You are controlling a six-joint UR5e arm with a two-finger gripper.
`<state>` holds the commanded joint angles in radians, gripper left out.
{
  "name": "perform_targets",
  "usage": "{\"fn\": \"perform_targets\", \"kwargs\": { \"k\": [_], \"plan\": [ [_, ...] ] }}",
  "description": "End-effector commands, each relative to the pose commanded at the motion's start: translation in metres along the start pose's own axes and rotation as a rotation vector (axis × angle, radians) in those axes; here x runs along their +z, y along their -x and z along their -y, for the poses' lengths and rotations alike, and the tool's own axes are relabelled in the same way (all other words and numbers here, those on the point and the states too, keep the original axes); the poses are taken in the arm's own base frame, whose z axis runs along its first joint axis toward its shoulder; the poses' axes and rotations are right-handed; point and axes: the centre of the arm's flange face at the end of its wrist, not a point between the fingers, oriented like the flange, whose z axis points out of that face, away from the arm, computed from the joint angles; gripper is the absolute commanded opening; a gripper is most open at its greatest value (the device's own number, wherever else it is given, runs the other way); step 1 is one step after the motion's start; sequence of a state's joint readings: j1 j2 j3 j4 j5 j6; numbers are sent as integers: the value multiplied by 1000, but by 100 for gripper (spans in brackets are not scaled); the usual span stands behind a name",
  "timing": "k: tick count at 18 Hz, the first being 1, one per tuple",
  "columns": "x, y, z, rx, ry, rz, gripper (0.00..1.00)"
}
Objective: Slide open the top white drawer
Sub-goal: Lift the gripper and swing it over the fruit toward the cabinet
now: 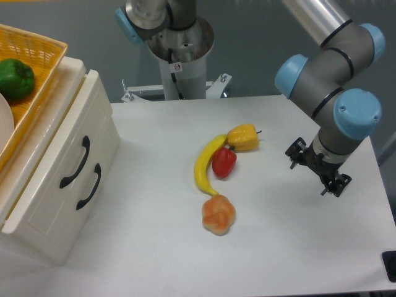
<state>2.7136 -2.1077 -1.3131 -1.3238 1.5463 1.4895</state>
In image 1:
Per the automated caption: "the red bell pepper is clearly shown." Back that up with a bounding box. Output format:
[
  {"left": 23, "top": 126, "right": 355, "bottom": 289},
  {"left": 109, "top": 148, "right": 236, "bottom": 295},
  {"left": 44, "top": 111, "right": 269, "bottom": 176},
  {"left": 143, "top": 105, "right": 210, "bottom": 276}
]
[{"left": 212, "top": 147, "right": 237, "bottom": 179}]

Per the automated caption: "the yellow bell pepper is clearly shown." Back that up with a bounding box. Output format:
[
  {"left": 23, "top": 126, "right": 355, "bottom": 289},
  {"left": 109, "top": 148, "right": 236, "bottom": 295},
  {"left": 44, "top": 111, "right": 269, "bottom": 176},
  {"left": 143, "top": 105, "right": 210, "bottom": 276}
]
[{"left": 227, "top": 123, "right": 261, "bottom": 152}]

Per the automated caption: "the white plate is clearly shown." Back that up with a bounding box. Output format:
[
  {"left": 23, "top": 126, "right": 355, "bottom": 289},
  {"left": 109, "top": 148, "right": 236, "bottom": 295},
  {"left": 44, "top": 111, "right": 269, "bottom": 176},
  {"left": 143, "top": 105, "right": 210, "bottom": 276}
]
[{"left": 0, "top": 95, "right": 14, "bottom": 152}]

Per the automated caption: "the black top drawer handle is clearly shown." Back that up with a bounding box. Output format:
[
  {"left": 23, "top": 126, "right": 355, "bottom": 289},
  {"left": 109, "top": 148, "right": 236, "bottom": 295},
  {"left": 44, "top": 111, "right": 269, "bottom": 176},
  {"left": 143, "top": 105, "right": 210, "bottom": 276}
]
[{"left": 59, "top": 136, "right": 90, "bottom": 189}]

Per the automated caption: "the green bell pepper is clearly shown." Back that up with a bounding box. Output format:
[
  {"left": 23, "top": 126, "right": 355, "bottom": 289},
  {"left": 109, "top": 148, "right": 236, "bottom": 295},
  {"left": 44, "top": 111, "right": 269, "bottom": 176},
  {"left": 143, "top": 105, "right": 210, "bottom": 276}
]
[{"left": 1, "top": 58, "right": 35, "bottom": 100}]

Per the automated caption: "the black cable on pedestal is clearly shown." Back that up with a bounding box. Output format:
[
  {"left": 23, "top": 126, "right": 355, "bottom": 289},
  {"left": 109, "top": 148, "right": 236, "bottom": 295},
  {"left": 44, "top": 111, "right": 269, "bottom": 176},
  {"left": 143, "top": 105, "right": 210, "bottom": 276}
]
[{"left": 168, "top": 48, "right": 184, "bottom": 100}]

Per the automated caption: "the yellow banana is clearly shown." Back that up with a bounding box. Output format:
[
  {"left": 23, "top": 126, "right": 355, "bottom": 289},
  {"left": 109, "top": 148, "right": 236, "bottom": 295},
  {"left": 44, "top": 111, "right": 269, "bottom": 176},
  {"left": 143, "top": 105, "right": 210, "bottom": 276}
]
[{"left": 194, "top": 134, "right": 226, "bottom": 197}]

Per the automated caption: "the black lower drawer handle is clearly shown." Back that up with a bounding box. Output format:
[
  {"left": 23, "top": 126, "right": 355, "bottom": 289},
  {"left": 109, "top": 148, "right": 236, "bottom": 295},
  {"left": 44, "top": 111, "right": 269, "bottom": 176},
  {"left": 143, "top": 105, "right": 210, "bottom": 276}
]
[{"left": 75, "top": 163, "right": 102, "bottom": 210}]

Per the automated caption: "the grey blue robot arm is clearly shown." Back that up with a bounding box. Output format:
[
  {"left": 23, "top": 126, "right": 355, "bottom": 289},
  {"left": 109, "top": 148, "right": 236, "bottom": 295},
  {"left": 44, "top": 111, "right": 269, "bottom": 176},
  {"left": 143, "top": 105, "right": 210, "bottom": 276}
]
[{"left": 115, "top": 1, "right": 385, "bottom": 196}]

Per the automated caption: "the white drawer cabinet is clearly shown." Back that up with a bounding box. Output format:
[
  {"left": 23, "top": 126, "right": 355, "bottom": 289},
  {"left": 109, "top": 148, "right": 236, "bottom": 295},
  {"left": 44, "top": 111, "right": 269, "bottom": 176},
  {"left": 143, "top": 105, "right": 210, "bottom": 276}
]
[{"left": 1, "top": 57, "right": 120, "bottom": 265}]

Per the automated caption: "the black corner object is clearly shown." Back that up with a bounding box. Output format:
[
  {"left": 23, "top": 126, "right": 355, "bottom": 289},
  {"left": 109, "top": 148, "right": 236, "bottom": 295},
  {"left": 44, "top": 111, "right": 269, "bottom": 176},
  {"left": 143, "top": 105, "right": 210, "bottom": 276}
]
[{"left": 382, "top": 251, "right": 396, "bottom": 283}]

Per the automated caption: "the yellow woven basket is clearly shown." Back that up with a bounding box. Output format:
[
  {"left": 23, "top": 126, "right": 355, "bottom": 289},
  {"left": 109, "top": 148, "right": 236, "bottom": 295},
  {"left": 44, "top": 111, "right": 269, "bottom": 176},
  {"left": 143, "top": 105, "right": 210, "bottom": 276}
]
[{"left": 1, "top": 24, "right": 68, "bottom": 168}]

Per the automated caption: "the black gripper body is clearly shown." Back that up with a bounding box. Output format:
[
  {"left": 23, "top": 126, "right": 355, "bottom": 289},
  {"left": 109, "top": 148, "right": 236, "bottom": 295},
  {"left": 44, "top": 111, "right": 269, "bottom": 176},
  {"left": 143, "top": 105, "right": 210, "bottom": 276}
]
[{"left": 304, "top": 147, "right": 340, "bottom": 186}]

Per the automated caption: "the orange knotted bread roll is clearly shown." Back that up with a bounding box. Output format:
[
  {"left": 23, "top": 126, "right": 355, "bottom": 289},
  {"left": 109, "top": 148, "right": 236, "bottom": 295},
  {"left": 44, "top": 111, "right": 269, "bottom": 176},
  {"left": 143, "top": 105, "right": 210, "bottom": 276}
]
[{"left": 202, "top": 194, "right": 236, "bottom": 236}]

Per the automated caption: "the black drawer handle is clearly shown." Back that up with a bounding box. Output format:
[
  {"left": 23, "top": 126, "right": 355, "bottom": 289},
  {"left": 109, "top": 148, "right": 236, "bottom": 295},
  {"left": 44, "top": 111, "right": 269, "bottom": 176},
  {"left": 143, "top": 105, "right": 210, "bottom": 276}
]
[
  {"left": 75, "top": 163, "right": 102, "bottom": 210},
  {"left": 59, "top": 136, "right": 90, "bottom": 189}
]

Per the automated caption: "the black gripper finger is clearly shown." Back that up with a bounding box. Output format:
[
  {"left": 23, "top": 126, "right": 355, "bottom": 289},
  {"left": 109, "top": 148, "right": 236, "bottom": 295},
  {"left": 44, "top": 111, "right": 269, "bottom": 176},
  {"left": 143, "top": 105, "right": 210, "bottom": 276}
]
[
  {"left": 320, "top": 173, "right": 352, "bottom": 197},
  {"left": 285, "top": 137, "right": 307, "bottom": 170}
]

